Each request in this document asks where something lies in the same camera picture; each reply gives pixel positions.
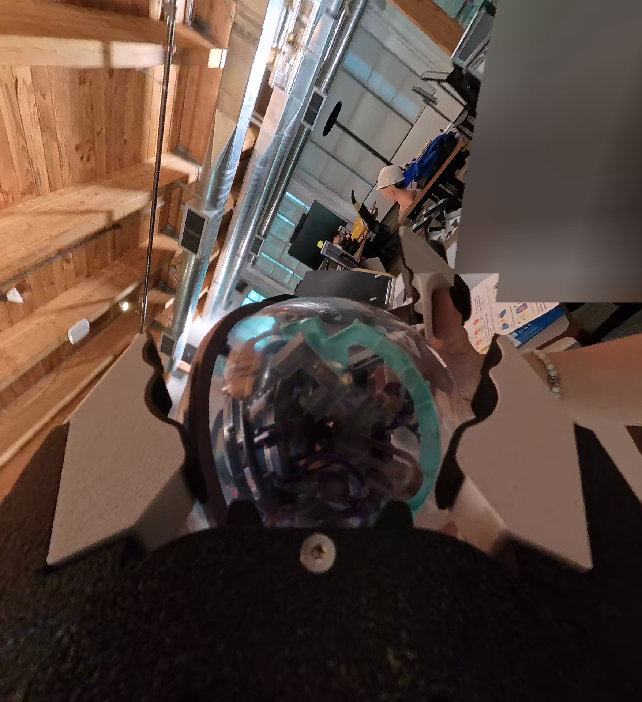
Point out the person's right forearm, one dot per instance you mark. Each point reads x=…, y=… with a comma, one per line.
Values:
x=617, y=373

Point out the white hard hat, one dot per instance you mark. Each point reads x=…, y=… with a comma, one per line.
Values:
x=389, y=175

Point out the white ceiling sensor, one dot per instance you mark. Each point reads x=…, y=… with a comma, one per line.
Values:
x=78, y=332

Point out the black monitor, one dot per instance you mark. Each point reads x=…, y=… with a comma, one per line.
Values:
x=315, y=236

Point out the round metal duct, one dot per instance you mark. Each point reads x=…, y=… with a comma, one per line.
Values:
x=216, y=181

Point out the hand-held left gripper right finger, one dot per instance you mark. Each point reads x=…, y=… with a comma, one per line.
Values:
x=524, y=471

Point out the blue jacket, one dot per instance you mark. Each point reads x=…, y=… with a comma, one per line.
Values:
x=430, y=153

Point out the printed instruction sheet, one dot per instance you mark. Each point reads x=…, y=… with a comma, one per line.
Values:
x=482, y=312

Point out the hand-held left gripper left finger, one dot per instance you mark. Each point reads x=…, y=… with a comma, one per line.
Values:
x=112, y=466

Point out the white spot lamp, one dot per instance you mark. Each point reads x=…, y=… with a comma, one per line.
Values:
x=14, y=296

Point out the person's right hand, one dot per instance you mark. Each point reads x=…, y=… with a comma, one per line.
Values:
x=458, y=351

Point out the clear plastic maze ball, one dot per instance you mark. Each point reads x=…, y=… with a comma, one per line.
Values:
x=321, y=417

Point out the person's left hand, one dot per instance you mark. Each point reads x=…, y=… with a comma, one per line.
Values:
x=450, y=530

